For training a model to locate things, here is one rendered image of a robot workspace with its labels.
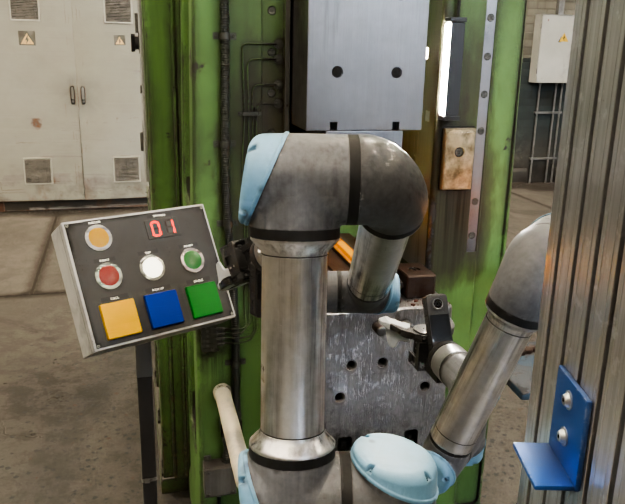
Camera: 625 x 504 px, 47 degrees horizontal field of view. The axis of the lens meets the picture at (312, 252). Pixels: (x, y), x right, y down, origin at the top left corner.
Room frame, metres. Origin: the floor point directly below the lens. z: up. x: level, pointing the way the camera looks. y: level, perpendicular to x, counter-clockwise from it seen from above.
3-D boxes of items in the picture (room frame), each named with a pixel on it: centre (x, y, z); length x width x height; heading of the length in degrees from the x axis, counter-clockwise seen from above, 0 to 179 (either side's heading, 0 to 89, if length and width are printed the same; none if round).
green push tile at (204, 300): (1.52, 0.24, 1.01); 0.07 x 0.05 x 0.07; 129
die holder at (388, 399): (1.99, -0.12, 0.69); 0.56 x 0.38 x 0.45; 14
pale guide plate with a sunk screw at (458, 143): (1.97, -0.40, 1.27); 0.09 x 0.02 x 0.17; 104
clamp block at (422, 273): (1.87, -0.28, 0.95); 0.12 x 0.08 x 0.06; 14
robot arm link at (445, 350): (1.26, -0.28, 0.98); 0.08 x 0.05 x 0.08; 104
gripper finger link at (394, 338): (1.42, -0.18, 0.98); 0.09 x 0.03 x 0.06; 50
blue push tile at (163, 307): (1.45, 0.32, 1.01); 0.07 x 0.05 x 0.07; 129
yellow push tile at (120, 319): (1.39, 0.40, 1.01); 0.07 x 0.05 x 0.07; 129
